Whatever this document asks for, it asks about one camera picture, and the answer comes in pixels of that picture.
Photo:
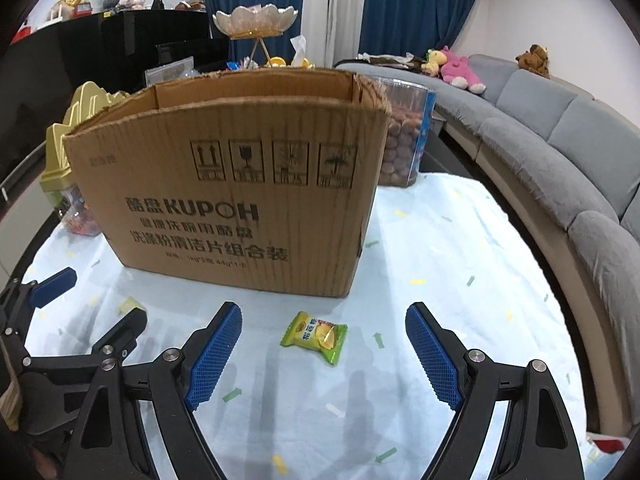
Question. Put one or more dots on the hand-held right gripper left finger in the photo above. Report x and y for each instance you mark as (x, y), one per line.
(215, 355)

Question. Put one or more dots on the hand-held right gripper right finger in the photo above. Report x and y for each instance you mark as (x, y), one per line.
(432, 355)

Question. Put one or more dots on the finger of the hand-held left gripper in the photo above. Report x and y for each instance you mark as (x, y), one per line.
(122, 332)
(52, 285)

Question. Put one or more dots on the green candy packet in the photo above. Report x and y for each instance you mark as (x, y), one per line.
(312, 337)

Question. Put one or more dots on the brown cardboard box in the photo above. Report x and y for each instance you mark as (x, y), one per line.
(225, 220)

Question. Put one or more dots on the pile of wrapped snacks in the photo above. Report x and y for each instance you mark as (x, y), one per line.
(240, 64)

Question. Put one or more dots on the light blue blanket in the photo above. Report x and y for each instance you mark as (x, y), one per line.
(450, 260)

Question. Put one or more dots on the gold-lid candy jar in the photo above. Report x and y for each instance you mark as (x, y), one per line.
(75, 110)

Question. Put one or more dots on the black flat television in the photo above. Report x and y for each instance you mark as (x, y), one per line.
(30, 110)

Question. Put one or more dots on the clear jar of nuts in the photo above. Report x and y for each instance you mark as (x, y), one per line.
(400, 135)

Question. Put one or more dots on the grey sectional sofa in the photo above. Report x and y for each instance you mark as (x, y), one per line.
(550, 135)

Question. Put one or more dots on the black upright piano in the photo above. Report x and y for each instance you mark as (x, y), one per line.
(150, 35)

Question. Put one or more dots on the small white rack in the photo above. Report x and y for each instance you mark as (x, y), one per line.
(60, 12)

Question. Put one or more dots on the gold foil ornament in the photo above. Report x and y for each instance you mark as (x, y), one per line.
(79, 4)

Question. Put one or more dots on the pink plush toy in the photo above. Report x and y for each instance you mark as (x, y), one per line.
(460, 70)

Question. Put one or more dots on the yellow green plush toy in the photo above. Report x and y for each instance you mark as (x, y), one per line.
(434, 62)

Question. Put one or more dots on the pink doll plush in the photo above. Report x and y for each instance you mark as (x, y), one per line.
(135, 2)

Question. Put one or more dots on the dark crumpled cloth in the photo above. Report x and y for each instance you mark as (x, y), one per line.
(390, 60)

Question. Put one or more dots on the black metronome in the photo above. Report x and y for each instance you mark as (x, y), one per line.
(157, 1)

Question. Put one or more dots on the brown plush toy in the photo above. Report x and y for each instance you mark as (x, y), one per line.
(532, 60)

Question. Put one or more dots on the brown ball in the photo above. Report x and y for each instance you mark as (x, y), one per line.
(190, 5)

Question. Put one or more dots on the white two-tier bowl stand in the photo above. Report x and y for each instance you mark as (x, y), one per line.
(255, 20)

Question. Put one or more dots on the white sheer curtain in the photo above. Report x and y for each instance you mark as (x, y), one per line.
(345, 10)

